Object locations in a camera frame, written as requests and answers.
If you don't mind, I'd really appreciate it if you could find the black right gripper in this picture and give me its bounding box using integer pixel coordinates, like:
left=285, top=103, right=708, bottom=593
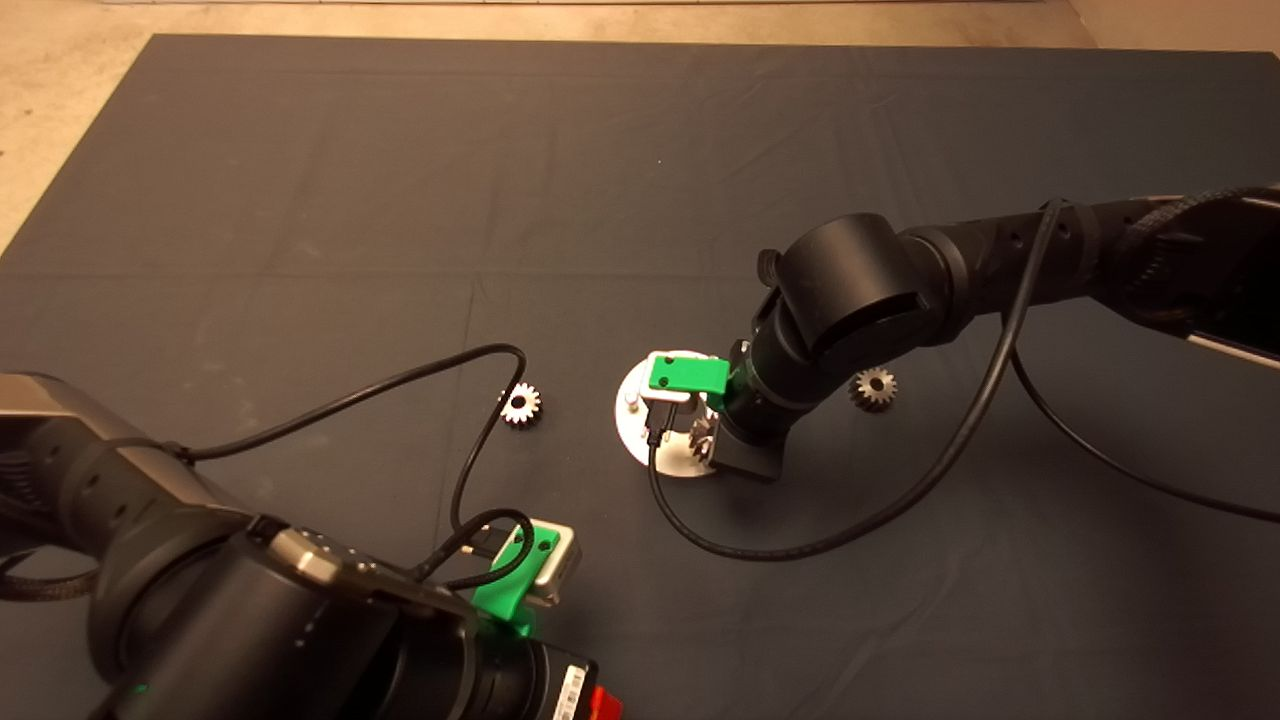
left=712, top=405, right=796, bottom=483

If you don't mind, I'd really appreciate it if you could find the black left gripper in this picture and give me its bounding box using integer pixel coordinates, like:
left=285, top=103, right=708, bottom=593
left=472, top=640, right=623, bottom=720

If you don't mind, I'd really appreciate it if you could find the round metal carrier plate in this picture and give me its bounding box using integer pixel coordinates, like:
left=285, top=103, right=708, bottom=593
left=614, top=350, right=721, bottom=481

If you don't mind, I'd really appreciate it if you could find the shiny steel planetary gear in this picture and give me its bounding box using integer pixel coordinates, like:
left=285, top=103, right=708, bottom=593
left=497, top=383, right=543, bottom=428

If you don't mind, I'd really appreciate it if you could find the dark grey table cloth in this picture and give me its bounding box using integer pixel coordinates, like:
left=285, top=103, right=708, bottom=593
left=0, top=36, right=1280, bottom=720

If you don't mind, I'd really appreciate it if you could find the green right camera mount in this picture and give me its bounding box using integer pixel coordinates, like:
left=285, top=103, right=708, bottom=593
left=648, top=355, right=731, bottom=409

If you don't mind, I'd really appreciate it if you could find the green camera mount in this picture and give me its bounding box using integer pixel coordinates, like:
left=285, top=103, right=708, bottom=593
left=648, top=355, right=731, bottom=409
left=470, top=523, right=561, bottom=638

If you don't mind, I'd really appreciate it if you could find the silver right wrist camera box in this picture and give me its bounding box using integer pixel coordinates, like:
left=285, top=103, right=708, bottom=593
left=640, top=350, right=701, bottom=406

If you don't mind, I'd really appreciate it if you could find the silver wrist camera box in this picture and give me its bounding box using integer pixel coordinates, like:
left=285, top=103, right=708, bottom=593
left=520, top=525, right=582, bottom=609
left=640, top=350, right=701, bottom=406

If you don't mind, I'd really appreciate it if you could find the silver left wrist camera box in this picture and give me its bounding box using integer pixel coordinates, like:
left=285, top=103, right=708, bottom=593
left=520, top=525, right=582, bottom=609

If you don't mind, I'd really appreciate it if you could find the green left camera mount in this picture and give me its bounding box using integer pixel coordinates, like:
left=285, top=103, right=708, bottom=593
left=470, top=523, right=561, bottom=638

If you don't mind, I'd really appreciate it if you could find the black left camera cable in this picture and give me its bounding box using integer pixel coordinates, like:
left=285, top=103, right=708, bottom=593
left=175, top=344, right=536, bottom=591

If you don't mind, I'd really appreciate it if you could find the black braided cable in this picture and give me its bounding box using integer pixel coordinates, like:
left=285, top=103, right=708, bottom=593
left=0, top=548, right=99, bottom=603

